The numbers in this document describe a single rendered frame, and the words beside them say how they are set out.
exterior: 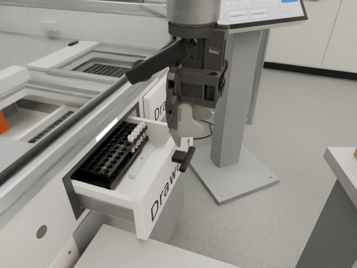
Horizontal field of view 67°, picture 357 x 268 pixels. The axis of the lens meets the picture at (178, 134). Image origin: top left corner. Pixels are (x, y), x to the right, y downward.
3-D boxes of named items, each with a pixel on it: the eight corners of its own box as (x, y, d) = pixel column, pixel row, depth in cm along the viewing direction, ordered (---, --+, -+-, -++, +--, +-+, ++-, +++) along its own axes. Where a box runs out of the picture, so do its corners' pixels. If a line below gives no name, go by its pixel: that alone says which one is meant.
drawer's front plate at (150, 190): (192, 147, 70) (194, 111, 64) (146, 242, 48) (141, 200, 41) (186, 146, 71) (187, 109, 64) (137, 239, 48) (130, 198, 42)
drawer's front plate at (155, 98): (183, 90, 98) (184, 60, 92) (151, 133, 76) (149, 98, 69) (179, 89, 98) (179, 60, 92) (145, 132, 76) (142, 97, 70)
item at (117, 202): (184, 145, 69) (184, 125, 65) (140, 226, 49) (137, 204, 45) (56, 118, 79) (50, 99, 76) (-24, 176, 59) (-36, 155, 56)
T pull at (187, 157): (195, 150, 56) (195, 145, 56) (184, 174, 51) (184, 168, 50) (179, 147, 57) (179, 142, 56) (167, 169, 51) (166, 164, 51)
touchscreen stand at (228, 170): (278, 182, 173) (330, 11, 114) (218, 206, 158) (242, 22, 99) (234, 140, 210) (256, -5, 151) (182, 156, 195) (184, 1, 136)
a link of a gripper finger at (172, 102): (173, 133, 44) (176, 80, 40) (164, 131, 44) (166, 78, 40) (182, 122, 48) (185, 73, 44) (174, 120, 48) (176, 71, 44)
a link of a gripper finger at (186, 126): (198, 159, 46) (204, 109, 42) (167, 152, 47) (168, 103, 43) (203, 151, 48) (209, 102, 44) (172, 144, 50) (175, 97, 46)
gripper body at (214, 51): (214, 114, 41) (222, 32, 34) (162, 105, 43) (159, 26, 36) (224, 92, 47) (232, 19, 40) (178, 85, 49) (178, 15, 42)
